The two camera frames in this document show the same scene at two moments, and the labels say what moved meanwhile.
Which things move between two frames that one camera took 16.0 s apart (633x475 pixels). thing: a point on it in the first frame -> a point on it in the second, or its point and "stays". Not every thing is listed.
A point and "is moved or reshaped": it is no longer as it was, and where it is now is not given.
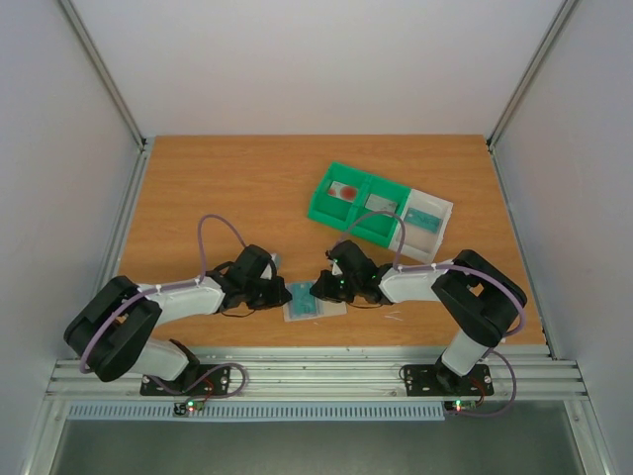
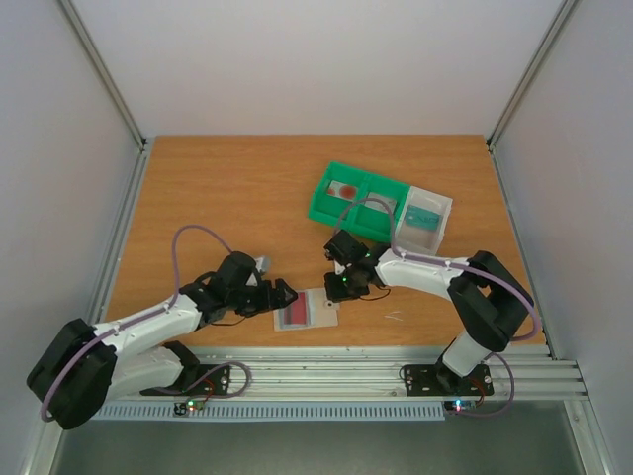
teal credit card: [303, 301] -> [422, 218]
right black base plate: [435, 380] stays
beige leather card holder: [305, 306] is moved or reshaped
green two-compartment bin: [343, 193] stays
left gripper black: [277, 299] stays
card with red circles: [342, 191] stays
